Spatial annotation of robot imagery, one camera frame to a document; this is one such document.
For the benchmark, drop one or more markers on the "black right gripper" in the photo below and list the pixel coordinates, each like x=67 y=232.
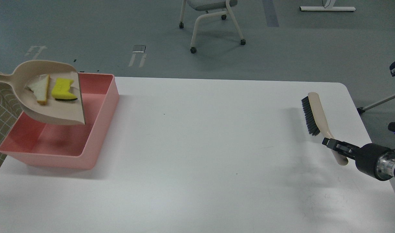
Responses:
x=367 y=158

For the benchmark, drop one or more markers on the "beige hand brush black bristles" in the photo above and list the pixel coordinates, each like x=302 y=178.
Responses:
x=315 y=117

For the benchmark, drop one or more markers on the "yellow sponge piece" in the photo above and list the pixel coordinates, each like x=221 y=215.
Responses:
x=61 y=89

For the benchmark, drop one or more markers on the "beige plastic dustpan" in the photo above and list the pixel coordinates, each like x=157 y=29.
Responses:
x=48 y=91

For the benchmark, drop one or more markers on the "bread slice piece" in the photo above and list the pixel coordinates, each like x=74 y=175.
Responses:
x=39 y=86

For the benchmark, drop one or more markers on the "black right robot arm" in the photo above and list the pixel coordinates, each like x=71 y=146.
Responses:
x=388 y=164

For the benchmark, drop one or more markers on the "pink plastic bin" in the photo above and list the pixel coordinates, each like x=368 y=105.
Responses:
x=67 y=146

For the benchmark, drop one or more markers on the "white stand leg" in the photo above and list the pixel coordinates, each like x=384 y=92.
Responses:
x=361 y=110

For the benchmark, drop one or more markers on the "white desk base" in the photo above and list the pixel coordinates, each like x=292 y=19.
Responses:
x=328 y=6

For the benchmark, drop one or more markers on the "grey floor plate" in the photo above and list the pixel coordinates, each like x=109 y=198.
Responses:
x=139 y=49

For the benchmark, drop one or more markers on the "beige checkered cloth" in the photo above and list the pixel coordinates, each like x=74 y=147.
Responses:
x=10 y=110

